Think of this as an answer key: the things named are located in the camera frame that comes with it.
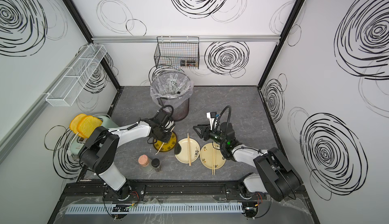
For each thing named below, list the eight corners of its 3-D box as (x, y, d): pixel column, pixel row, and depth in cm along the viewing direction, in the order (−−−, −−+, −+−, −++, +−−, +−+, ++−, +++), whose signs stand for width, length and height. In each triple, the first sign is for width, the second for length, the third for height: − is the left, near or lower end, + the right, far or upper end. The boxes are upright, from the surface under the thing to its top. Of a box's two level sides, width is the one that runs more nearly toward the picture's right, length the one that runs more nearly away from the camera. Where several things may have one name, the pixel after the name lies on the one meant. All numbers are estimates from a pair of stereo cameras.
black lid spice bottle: (155, 172, 82) (150, 166, 74) (156, 164, 84) (152, 158, 76) (161, 172, 82) (157, 166, 74) (162, 164, 84) (159, 158, 76)
